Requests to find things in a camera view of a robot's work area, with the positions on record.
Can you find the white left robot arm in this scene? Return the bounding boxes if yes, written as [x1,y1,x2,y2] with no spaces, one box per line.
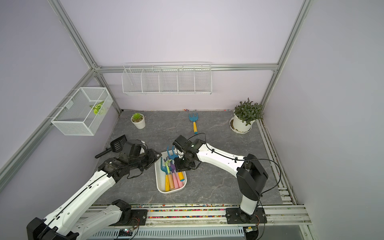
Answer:
[27,140,162,240]

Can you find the small white potted plant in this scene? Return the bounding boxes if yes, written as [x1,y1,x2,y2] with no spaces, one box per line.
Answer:
[131,113,146,130]

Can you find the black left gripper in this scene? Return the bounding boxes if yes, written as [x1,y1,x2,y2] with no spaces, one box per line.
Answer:
[130,148,163,171]

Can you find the green rake wooden handle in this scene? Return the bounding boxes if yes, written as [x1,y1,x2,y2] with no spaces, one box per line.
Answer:
[165,160,175,190]

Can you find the teal rake yellow handle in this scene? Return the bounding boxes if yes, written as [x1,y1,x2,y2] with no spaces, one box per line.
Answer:
[189,113,199,135]
[161,158,170,192]
[167,146,185,182]

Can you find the white wire side basket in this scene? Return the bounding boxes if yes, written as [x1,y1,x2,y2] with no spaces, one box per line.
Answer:
[51,87,113,136]

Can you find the white storage tray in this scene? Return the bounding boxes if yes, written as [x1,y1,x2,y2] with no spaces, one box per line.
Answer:
[155,152,187,194]

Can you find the white wire wall shelf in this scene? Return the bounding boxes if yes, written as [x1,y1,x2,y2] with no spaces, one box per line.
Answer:
[122,62,213,95]

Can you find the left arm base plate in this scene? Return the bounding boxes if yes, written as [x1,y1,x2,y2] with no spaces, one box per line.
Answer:
[111,209,148,226]

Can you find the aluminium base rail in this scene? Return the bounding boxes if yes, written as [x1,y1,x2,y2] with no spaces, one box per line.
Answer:
[56,203,314,240]

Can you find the large white potted plant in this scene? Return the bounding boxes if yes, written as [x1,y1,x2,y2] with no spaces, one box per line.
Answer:
[233,98,263,133]

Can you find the green leaf toy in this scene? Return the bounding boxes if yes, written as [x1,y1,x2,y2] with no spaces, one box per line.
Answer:
[90,101,106,116]

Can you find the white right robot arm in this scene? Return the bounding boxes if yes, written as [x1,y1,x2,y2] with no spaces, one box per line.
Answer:
[173,135,269,216]

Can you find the purple rake pink handle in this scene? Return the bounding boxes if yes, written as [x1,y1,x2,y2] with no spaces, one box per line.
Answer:
[175,172,185,188]
[170,164,179,189]

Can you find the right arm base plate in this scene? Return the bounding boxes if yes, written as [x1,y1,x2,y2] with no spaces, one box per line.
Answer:
[225,208,267,225]

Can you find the black slotted scoop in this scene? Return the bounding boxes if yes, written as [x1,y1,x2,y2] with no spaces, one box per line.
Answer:
[95,135,127,159]

